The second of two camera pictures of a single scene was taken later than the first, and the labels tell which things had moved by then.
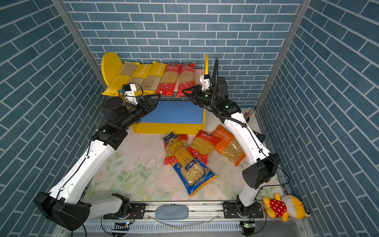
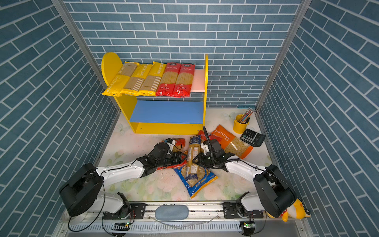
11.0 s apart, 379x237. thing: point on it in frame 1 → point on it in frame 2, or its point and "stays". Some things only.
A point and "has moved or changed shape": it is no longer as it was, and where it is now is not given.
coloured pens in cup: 247,114 stays
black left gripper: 150,107 → 174,155
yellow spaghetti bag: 121,78 stays
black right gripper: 195,95 → 200,160
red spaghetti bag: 166,86 stays
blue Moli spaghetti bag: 181,153 has moved or changed shape
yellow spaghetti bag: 138,77 stays
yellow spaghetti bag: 154,78 stays
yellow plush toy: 287,206 stays
